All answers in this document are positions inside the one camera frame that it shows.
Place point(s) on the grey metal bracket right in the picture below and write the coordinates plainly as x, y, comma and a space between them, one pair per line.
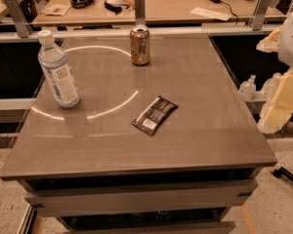
257, 21

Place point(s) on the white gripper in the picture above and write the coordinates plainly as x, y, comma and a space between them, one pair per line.
291, 39

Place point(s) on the grey drawer cabinet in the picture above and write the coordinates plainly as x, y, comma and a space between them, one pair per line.
150, 202

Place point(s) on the white paper sheet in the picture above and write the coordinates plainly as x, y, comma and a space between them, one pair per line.
210, 14

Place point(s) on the clear plastic water bottle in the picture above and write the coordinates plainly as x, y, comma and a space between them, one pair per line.
57, 70

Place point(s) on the grey metal bracket left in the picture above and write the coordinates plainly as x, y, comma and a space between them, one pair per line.
21, 25

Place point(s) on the small clear bottle on shelf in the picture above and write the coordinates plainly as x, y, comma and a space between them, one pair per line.
248, 88

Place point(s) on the grey metal bracket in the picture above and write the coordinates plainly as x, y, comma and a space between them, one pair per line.
21, 25
257, 21
140, 11

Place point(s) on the gold soda can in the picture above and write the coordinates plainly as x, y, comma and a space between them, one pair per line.
139, 40

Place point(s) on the printed paper card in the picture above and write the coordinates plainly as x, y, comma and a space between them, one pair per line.
57, 10

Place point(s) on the grey metal bracket middle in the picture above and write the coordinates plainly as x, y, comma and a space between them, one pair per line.
140, 11

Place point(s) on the black rxbar chocolate wrapper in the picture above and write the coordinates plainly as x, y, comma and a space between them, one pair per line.
154, 115

